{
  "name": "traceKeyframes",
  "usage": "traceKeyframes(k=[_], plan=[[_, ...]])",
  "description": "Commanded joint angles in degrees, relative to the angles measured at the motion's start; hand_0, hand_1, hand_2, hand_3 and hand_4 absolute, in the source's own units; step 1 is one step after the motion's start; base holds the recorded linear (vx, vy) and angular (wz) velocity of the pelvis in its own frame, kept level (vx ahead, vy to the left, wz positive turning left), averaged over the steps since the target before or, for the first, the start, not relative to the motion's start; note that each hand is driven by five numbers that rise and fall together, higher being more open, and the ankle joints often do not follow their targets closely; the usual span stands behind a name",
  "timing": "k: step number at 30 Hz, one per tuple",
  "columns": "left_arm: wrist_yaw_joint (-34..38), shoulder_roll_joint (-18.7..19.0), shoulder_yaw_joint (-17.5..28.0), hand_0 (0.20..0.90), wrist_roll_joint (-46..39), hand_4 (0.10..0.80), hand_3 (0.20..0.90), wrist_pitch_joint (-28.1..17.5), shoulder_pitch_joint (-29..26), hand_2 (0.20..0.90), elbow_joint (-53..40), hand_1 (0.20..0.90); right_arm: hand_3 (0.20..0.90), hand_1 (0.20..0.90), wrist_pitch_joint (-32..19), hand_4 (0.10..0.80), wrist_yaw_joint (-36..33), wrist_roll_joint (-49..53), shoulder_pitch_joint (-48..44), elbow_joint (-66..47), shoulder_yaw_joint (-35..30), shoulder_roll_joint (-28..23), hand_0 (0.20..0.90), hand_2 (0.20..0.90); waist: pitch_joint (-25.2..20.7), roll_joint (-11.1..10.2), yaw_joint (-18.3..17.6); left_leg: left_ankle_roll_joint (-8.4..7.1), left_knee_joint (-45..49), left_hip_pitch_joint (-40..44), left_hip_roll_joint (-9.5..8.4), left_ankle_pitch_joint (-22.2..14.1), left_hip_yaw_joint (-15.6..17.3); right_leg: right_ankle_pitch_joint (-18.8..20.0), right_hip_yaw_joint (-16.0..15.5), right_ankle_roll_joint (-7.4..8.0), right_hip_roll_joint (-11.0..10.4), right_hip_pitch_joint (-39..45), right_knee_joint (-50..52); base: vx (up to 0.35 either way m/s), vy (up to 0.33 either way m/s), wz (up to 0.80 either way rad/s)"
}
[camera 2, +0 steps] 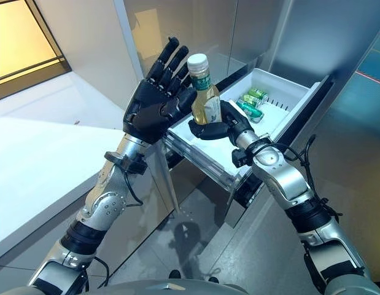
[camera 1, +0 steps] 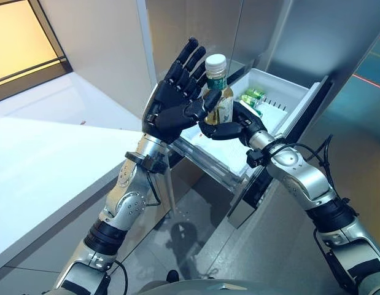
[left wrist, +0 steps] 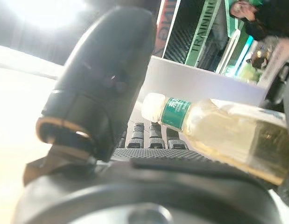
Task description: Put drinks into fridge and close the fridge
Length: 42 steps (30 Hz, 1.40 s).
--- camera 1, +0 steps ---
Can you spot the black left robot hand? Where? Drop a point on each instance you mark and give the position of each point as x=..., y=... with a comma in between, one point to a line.
x=168, y=104

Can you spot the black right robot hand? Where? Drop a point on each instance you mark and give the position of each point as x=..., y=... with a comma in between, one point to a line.
x=245, y=123

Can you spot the white fridge drawer steel front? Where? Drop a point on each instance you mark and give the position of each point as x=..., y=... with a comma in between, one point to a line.
x=288, y=129

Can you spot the tea bottle with white cap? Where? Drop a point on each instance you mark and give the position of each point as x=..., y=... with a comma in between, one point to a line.
x=216, y=77

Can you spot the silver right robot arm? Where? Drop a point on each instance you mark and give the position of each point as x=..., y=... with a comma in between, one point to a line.
x=309, y=181

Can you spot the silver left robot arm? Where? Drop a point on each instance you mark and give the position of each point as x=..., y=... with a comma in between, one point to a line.
x=128, y=199

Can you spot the steel bottom fridge drawer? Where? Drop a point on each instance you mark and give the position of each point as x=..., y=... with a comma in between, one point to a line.
x=196, y=184

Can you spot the stainless steel fridge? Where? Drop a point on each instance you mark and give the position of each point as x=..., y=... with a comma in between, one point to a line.
x=192, y=27

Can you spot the green drink can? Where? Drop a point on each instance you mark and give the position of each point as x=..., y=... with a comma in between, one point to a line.
x=248, y=99
x=254, y=92

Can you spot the white vertical side panel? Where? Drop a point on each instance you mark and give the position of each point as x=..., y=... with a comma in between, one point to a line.
x=148, y=61

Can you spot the brushed steel column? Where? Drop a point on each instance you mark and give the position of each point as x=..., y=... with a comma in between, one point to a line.
x=324, y=40

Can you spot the white counter cabinet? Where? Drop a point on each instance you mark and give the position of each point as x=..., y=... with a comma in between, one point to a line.
x=48, y=166

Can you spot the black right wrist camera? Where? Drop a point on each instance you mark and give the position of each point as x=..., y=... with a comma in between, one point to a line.
x=257, y=158

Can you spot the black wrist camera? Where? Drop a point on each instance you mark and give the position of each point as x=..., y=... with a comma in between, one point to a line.
x=257, y=158
x=153, y=163

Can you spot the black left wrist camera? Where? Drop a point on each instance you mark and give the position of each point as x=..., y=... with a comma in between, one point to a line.
x=153, y=163

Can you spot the yellow lit window black frame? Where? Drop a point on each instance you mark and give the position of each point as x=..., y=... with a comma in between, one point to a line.
x=21, y=43

